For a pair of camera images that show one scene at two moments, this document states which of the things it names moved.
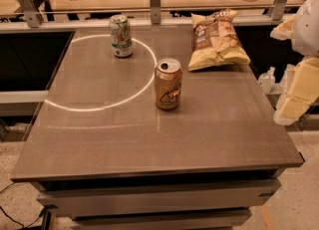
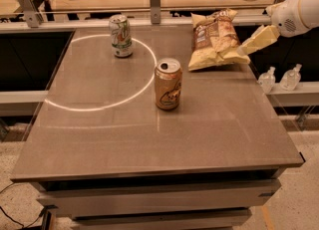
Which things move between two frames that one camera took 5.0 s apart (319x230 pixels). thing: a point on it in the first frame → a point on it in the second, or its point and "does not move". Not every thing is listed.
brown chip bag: [216, 42] does not move
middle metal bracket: [155, 1] does not move
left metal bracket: [34, 18] does not move
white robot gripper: [307, 30] → [285, 17]
